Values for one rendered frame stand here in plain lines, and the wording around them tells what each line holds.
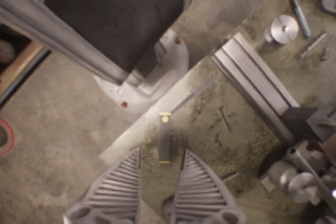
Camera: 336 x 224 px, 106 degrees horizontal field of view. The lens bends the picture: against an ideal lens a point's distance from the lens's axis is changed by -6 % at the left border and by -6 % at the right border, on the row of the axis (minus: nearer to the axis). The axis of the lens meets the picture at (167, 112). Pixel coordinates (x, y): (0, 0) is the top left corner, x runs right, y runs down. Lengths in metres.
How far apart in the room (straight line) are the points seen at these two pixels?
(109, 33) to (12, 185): 1.94
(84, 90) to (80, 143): 0.47
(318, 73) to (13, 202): 2.28
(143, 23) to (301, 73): 0.33
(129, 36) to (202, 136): 0.22
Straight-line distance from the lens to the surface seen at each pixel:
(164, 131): 0.27
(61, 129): 1.51
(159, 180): 0.33
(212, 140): 0.31
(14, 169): 1.96
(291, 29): 0.34
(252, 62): 0.30
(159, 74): 0.88
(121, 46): 0.21
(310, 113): 0.30
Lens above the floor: 1.16
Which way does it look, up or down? 86 degrees down
